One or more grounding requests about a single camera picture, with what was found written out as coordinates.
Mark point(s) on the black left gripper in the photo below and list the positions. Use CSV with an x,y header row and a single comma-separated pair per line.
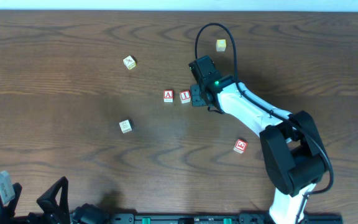
x,y
38,214

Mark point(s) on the yellow-topped wooden block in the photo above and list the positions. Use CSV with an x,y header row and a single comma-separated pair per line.
x,y
221,45

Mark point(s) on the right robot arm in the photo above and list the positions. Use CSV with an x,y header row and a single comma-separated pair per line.
x,y
293,152

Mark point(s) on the wooden block with dragonfly drawing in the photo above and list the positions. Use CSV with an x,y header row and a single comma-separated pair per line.
x,y
129,62

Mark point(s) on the red letter I block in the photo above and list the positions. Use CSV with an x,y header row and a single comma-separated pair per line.
x,y
185,96

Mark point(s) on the red letter E block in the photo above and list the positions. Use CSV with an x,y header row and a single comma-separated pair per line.
x,y
240,146

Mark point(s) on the plain wooden number 5 block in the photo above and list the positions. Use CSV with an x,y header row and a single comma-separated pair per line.
x,y
126,126

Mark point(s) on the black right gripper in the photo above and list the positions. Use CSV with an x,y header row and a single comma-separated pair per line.
x,y
197,96

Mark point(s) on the red letter A block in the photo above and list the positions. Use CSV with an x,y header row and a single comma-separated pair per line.
x,y
168,96

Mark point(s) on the black mounting rail with bases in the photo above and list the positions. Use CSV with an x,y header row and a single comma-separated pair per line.
x,y
91,214

